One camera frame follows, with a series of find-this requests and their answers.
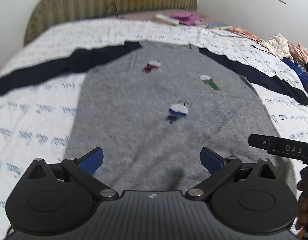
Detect olive padded headboard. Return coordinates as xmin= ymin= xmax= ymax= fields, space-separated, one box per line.
xmin=23 ymin=0 xmax=198 ymax=47

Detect white power strip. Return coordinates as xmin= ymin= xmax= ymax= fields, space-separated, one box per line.
xmin=154 ymin=14 xmax=180 ymax=25

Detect thin black cable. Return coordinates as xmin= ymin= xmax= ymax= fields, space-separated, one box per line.
xmin=251 ymin=44 xmax=277 ymax=55

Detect blue clothes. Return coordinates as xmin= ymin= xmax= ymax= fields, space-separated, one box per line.
xmin=283 ymin=57 xmax=308 ymax=88

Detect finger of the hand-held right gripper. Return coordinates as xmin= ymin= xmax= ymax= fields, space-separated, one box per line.
xmin=248 ymin=134 xmax=271 ymax=153

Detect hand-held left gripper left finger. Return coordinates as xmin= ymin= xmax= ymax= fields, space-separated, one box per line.
xmin=26 ymin=147 xmax=119 ymax=202

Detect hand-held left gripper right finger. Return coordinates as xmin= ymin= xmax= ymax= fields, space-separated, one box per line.
xmin=185 ymin=147 xmax=279 ymax=202

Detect floral cloth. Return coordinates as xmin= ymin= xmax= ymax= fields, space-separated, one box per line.
xmin=229 ymin=27 xmax=267 ymax=45

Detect white script-printed bed sheet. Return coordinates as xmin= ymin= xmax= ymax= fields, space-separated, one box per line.
xmin=0 ymin=17 xmax=308 ymax=240

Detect grey sweater with navy sleeves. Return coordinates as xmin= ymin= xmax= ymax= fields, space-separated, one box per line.
xmin=0 ymin=41 xmax=308 ymax=198

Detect person's right hand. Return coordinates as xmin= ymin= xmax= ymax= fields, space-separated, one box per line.
xmin=296 ymin=180 xmax=308 ymax=228

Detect purple cloth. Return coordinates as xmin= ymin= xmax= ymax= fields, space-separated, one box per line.
xmin=170 ymin=12 xmax=203 ymax=26

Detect pink cloth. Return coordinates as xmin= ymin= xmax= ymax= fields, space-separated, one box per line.
xmin=288 ymin=42 xmax=308 ymax=63

